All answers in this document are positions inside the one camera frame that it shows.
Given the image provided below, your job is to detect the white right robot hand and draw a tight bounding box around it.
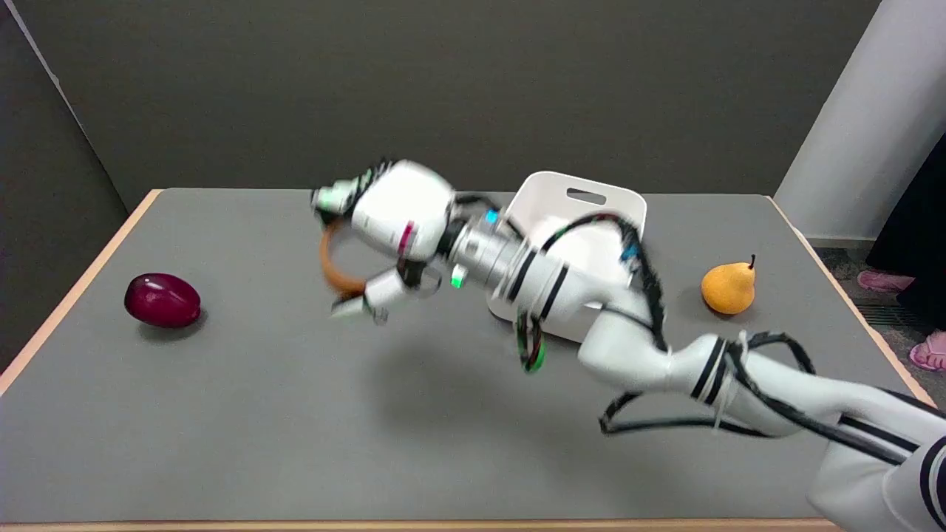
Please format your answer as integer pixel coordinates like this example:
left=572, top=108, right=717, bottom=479
left=310, top=159, right=457, bottom=324

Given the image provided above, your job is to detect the yellow tape roll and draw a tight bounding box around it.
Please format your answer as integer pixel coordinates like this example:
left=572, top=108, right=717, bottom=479
left=319, top=220, right=368, bottom=297

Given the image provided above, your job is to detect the white plastic box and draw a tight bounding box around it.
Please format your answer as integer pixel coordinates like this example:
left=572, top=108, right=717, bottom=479
left=487, top=171, right=648, bottom=344

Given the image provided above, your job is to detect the dark red plum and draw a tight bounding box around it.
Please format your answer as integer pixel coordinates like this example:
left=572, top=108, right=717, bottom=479
left=123, top=273, right=202, bottom=328

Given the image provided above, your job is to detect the yellow pear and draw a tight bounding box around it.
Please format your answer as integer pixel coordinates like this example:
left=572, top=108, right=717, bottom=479
left=701, top=255, right=758, bottom=316

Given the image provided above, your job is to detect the white round pillar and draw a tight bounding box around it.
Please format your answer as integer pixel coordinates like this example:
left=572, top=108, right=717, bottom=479
left=772, top=0, right=946, bottom=241

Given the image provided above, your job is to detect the pink slipper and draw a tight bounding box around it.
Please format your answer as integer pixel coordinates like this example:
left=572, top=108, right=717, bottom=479
left=908, top=330, right=946, bottom=372
left=857, top=269, right=916, bottom=293

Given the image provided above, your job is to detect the black clothing of person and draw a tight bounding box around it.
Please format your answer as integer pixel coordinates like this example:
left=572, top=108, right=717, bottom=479
left=865, top=133, right=946, bottom=330

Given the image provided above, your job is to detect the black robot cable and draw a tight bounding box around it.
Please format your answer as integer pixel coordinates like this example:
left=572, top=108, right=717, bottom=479
left=537, top=213, right=919, bottom=467

